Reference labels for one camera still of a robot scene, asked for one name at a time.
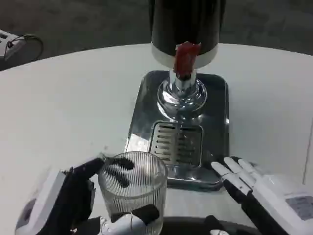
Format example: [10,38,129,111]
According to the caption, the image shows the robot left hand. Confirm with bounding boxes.
[14,156,161,235]

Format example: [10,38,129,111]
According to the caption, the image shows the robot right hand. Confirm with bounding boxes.
[204,156,313,235]

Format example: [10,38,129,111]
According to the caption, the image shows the clear ribbed glass cup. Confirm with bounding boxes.
[97,151,168,235]

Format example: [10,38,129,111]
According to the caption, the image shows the steel drip tray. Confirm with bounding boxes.
[124,70,231,192]

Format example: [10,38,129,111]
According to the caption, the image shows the slotted steel tray grid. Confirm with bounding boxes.
[150,120,204,167]

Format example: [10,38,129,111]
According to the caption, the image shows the white power strip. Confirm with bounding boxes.
[0,29,24,62]

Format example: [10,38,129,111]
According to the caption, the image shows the red dispenser tap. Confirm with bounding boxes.
[172,42,202,79]

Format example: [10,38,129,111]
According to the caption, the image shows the black drink dispenser chrome stand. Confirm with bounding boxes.
[148,0,221,123]

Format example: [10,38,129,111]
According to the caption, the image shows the dark cable loop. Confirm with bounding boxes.
[6,33,45,60]

